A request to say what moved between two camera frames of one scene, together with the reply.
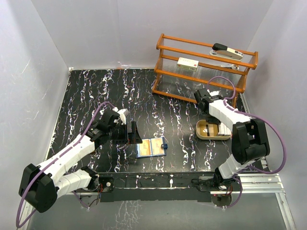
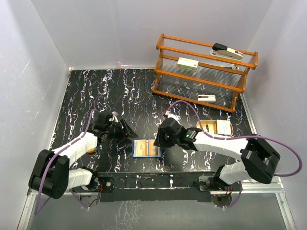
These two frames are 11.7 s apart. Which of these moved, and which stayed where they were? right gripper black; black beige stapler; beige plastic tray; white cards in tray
Moved: right gripper black
Stayed: beige plastic tray; white cards in tray; black beige stapler
